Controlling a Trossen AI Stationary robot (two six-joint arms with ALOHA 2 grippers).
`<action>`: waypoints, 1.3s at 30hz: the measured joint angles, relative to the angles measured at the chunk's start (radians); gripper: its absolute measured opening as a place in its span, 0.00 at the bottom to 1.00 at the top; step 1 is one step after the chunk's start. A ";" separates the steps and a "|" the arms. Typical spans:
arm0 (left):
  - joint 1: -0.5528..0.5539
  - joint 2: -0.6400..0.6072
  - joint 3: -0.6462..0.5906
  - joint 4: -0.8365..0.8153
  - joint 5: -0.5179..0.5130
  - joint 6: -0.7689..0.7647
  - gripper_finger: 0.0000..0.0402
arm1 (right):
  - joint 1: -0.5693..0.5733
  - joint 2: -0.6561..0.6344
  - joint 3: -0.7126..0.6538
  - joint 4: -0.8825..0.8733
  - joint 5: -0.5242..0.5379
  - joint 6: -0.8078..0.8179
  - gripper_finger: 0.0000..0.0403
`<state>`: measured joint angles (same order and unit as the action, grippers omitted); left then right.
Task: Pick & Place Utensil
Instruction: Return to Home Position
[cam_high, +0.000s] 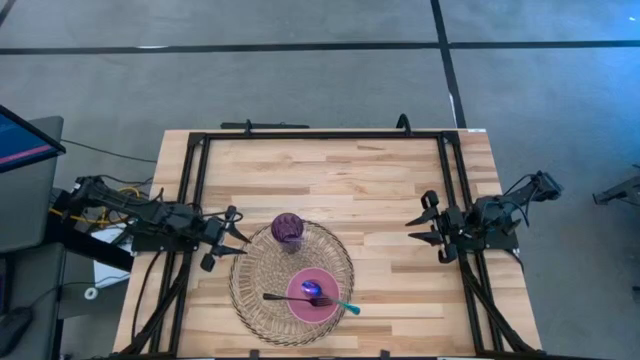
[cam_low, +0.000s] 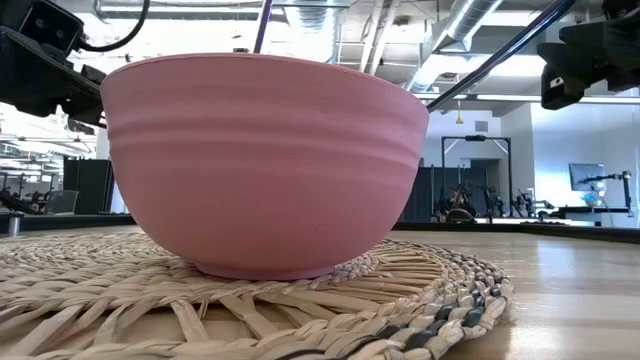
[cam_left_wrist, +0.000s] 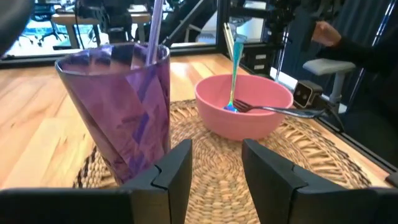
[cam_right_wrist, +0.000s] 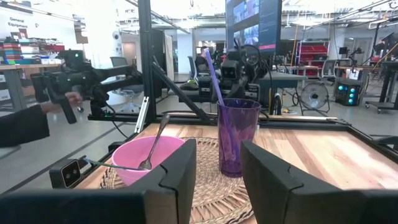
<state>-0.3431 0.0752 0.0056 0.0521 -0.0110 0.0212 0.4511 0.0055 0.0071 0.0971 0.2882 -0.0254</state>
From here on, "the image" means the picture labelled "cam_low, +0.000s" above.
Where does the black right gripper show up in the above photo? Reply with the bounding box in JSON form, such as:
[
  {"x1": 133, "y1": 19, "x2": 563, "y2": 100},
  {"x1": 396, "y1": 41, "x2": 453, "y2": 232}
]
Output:
[{"x1": 537, "y1": 19, "x2": 640, "y2": 111}]

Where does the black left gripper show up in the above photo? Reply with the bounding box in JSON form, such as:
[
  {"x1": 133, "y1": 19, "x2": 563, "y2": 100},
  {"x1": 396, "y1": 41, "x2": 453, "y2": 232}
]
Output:
[{"x1": 0, "y1": 24, "x2": 107, "y2": 129}]

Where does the purple straw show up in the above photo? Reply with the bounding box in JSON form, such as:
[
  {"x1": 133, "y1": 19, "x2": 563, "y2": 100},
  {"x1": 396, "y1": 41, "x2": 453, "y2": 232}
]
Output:
[{"x1": 252, "y1": 0, "x2": 275, "y2": 55}]

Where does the pink bowl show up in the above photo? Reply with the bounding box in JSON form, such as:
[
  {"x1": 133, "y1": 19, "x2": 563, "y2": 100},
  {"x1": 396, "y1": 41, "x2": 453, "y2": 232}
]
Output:
[{"x1": 99, "y1": 52, "x2": 431, "y2": 281}]

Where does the long ceiling light bar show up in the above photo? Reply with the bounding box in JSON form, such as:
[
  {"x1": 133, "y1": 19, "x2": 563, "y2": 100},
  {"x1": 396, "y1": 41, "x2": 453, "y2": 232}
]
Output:
[{"x1": 413, "y1": 92, "x2": 640, "y2": 105}]

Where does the black partition panel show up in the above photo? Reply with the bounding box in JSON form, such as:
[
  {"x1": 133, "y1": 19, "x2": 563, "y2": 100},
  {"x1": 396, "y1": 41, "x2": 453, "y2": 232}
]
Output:
[{"x1": 63, "y1": 158, "x2": 119, "y2": 215}]

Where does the grey bin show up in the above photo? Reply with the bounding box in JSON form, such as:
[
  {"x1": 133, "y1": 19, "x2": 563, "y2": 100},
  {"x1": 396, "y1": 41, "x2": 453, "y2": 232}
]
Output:
[{"x1": 47, "y1": 189, "x2": 80, "y2": 215}]

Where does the round woven straw placemat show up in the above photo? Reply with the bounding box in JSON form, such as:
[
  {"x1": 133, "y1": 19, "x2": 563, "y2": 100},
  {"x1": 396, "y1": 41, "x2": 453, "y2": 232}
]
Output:
[{"x1": 0, "y1": 230, "x2": 515, "y2": 360}]

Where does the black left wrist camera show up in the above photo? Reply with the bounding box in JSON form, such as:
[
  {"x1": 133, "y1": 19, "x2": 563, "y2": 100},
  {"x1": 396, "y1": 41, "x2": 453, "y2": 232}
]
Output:
[{"x1": 0, "y1": 0, "x2": 85, "y2": 54}]

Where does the black left wrist camera cable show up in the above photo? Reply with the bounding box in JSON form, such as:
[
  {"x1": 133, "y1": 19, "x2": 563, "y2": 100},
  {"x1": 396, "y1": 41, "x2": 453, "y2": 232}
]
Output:
[{"x1": 77, "y1": 0, "x2": 151, "y2": 54}]

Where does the wall monitor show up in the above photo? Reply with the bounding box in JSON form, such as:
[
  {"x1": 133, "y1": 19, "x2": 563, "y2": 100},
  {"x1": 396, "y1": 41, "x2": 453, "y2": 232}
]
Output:
[{"x1": 568, "y1": 163, "x2": 609, "y2": 194}]

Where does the silver slanted ventilation duct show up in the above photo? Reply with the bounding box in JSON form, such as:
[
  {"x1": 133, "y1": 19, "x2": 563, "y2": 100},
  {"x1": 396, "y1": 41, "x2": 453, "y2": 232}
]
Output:
[{"x1": 404, "y1": 0, "x2": 504, "y2": 94}]

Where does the black rectangular rig frame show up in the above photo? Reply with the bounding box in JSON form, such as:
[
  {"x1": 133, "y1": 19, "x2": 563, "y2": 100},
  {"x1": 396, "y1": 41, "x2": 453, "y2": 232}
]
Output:
[{"x1": 441, "y1": 134, "x2": 513, "y2": 217}]

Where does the silver ribbed ventilation duct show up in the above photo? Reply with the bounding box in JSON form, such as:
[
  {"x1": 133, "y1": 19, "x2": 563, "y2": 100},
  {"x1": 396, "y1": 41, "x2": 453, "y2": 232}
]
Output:
[{"x1": 292, "y1": 0, "x2": 342, "y2": 57}]

